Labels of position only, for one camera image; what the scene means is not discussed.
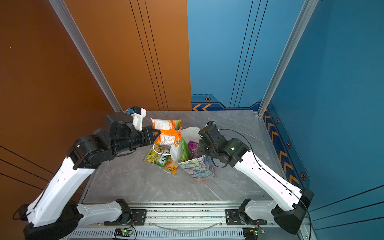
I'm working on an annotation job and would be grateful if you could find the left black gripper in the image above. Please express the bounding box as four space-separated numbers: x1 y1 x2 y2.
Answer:
111 125 162 158

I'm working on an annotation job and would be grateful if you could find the purple grape candy bag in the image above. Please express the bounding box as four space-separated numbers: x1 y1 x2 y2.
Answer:
188 141 201 159

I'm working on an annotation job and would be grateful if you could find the colourful white paper bag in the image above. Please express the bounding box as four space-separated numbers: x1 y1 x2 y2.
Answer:
158 127 216 182

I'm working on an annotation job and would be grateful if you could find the orange snack bag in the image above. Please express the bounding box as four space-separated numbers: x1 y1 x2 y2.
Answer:
151 118 182 146

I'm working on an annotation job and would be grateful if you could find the green Lays chips bag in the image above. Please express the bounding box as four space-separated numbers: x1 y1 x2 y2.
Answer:
180 138 192 163

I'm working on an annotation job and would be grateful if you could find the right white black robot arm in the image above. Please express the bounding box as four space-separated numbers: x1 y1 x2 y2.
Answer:
198 138 314 235

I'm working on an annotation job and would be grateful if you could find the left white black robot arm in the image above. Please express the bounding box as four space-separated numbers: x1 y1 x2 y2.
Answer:
17 112 161 240

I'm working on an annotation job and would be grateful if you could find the green yellow Fox's candy bag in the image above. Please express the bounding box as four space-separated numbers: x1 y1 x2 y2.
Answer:
143 145 171 168

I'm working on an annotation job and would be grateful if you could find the small orange yellow snack pack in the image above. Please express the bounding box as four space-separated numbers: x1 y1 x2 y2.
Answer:
164 161 179 175

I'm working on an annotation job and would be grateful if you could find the right green circuit board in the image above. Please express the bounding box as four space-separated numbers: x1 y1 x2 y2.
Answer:
243 228 265 240

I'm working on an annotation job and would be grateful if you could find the green circuit board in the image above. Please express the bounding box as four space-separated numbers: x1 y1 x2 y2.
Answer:
243 228 265 240
114 228 135 239

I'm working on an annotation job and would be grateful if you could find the left green circuit board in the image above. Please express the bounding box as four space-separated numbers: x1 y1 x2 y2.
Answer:
114 228 135 239

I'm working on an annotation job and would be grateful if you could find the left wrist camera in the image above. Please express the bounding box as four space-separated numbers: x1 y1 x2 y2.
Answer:
126 106 147 131

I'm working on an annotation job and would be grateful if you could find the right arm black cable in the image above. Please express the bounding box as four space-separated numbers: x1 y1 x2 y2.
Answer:
211 128 313 240

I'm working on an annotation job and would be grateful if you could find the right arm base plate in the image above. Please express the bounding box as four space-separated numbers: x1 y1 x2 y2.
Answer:
225 209 268 226

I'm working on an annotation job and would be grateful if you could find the aluminium rail frame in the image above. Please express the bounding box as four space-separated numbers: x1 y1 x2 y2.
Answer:
65 200 317 240

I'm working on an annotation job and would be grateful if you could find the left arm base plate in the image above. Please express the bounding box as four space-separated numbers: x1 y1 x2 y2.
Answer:
104 209 147 226

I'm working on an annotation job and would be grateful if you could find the left aluminium corner post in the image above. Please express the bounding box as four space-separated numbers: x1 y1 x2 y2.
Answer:
49 0 123 112

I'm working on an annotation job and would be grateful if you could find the aluminium corner post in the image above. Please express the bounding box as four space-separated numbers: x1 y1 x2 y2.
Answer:
49 0 123 112
258 0 319 117

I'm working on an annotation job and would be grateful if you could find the right aluminium corner post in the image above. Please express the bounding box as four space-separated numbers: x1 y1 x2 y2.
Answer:
258 0 319 117

